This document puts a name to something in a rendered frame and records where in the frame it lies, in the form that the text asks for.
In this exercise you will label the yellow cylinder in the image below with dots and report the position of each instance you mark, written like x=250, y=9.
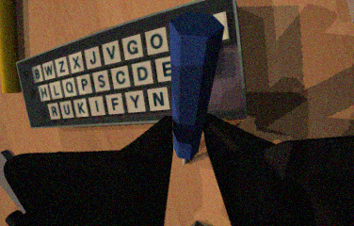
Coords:
x=8, y=47

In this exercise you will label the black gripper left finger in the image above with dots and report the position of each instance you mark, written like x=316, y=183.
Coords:
x=135, y=178

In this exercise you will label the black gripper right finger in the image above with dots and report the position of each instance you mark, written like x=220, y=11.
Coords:
x=256, y=177

